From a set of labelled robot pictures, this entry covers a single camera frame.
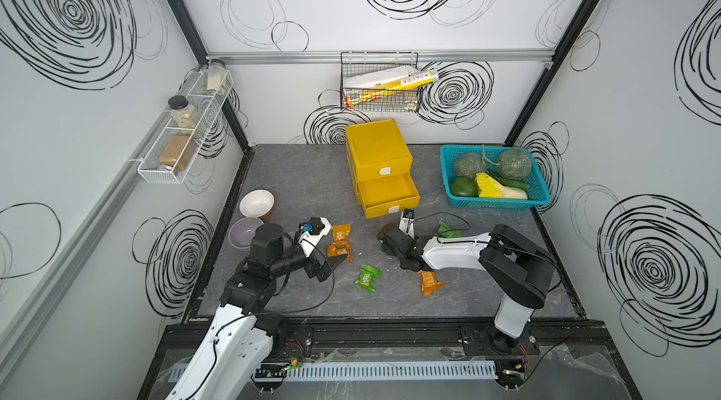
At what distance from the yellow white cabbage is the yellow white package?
15.5 inches

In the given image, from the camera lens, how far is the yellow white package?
842 millimetres

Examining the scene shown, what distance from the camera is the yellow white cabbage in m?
0.97
